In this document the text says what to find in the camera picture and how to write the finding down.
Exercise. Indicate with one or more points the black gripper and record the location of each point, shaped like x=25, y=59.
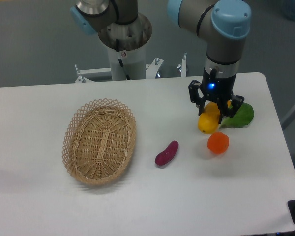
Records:
x=218, y=90

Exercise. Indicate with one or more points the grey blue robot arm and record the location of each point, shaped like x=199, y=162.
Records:
x=222, y=24

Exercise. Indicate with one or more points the green lettuce leaf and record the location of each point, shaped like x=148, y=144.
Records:
x=241, y=119

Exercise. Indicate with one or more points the orange tangerine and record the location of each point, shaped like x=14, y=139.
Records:
x=218, y=143

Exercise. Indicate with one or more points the purple sweet potato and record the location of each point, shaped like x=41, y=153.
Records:
x=167, y=154

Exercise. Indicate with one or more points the woven wicker basket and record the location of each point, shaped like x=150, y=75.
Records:
x=99, y=142

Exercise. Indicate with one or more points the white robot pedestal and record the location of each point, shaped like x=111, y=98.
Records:
x=124, y=65

